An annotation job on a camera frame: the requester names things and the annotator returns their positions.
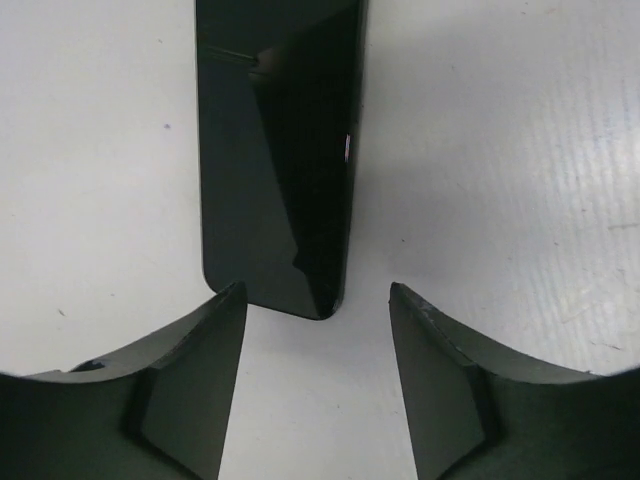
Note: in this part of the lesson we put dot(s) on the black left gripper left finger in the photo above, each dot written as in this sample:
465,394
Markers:
157,408

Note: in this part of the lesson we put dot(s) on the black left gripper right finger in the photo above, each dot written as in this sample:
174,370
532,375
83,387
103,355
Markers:
478,409

